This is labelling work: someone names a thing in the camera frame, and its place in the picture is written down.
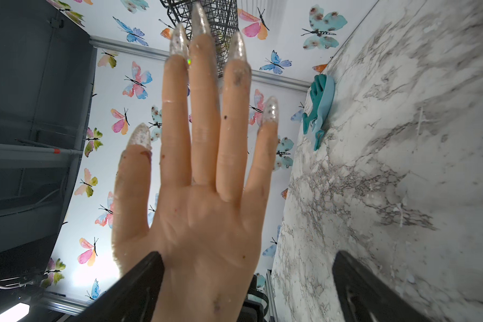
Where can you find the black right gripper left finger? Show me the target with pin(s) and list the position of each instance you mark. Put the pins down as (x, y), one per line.
(133, 297)

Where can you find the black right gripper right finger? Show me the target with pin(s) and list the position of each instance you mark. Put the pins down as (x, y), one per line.
(364, 297)

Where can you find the mannequin hand with long nails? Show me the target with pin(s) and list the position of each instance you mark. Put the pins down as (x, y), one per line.
(212, 202)

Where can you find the green grey work glove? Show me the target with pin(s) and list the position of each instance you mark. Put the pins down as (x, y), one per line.
(314, 102)

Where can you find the light blue plastic dustpan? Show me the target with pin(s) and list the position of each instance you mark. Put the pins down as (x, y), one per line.
(325, 95)

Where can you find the black wire wall basket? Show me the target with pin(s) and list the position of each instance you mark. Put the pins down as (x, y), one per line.
(222, 19)

